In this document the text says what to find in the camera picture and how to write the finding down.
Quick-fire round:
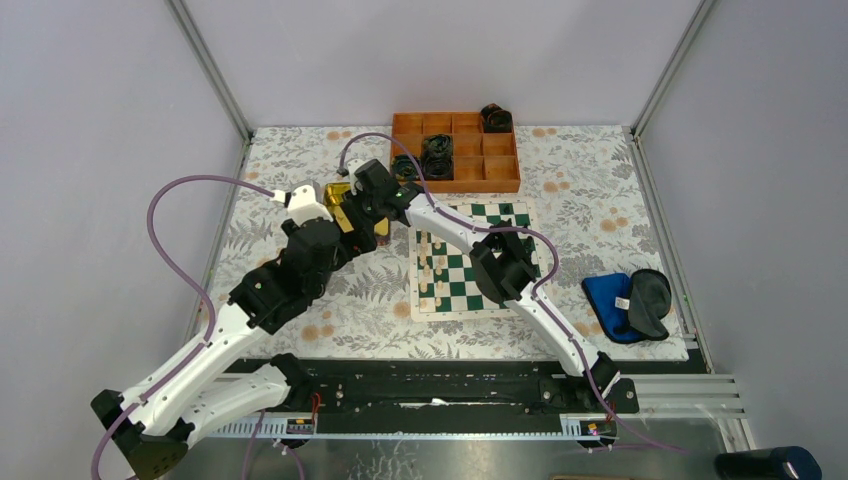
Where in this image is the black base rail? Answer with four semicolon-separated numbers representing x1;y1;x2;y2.
248;357;641;435

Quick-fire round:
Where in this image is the black tape roll in tray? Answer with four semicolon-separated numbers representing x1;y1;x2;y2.
390;154;423;181
421;154;454;181
422;134;453;157

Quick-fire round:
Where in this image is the dark grey cloth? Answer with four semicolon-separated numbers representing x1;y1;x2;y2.
627;269;672;341

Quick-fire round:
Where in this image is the orange wooden compartment tray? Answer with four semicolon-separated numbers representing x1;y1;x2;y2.
390;110;521;193

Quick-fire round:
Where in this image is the green white chess board mat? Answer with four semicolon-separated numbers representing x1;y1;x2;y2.
408;195;539;322

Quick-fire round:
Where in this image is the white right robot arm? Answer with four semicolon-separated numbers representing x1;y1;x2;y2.
337;159;620;412

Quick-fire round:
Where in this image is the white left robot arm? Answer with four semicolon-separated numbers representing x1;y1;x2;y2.
91;182;350;479

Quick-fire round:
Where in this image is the gold metal tin box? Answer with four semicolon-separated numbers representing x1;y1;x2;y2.
323;182;391;247

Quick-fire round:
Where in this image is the blue cloth pouch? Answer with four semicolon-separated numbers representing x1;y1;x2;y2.
581;273;644;345

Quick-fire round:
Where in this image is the white chess pieces row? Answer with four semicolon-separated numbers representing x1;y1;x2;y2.
415;231;448;313

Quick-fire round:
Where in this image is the floral table cloth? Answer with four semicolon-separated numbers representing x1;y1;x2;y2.
198;124;690;362

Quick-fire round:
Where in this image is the black tape roll behind tray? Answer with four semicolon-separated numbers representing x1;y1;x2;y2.
480;103;513;134

